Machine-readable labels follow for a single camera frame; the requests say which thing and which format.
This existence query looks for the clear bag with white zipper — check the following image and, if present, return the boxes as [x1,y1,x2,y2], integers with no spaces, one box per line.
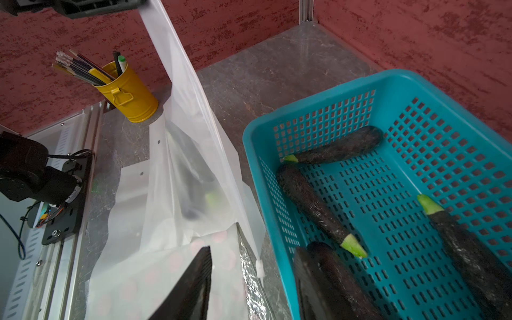
[235,223,275,320]

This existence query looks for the left corner aluminium post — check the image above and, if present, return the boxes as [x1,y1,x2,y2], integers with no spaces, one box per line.
[299,0,314,24]

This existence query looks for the teal plastic basket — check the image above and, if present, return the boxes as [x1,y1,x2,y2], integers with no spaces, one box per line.
[243,70,511,319]

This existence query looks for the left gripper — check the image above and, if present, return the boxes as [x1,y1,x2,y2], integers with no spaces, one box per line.
[1,0,146,19]

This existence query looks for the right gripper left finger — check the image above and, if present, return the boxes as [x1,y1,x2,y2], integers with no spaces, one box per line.
[149,246,212,320]

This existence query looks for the aluminium front rail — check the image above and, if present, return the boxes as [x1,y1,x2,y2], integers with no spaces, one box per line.
[1,101,108,319]

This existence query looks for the pink dotted zip-top bag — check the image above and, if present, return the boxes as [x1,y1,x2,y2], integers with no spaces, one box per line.
[85,225,249,319]

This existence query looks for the clear zip-top bag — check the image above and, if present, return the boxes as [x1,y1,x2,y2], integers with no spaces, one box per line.
[85,1,271,319]

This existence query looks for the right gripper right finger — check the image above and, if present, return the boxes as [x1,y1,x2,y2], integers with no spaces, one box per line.
[293,247,340,319]

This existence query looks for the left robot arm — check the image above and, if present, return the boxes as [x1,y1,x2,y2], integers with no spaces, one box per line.
[1,1,145,204]

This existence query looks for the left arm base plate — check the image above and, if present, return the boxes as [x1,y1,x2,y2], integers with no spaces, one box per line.
[27,149,93,246]

